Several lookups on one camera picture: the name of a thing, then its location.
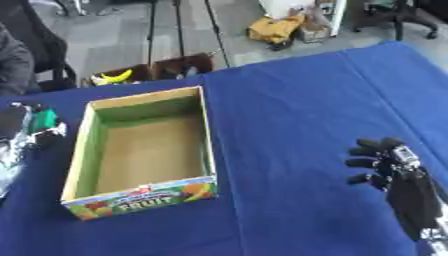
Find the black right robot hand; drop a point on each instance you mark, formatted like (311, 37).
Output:
(413, 196)

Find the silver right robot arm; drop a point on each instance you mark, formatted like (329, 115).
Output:
(437, 245)

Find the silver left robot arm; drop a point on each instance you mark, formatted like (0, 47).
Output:
(17, 156)

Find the small tan cardboard box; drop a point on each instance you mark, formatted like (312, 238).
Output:
(315, 30)

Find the cardboard box with green inside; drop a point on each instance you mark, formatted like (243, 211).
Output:
(151, 156)

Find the brown cardboard floor box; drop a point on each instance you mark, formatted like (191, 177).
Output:
(181, 66)

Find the black office chair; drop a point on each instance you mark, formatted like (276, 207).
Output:
(402, 16)

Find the white cabinet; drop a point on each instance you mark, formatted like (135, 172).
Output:
(335, 16)

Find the yellow bag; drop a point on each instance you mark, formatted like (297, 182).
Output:
(274, 30)

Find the black tripod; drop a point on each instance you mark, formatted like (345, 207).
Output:
(178, 30)

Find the yellow toy banana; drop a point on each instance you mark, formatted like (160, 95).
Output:
(115, 78)

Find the person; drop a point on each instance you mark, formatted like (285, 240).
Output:
(13, 66)

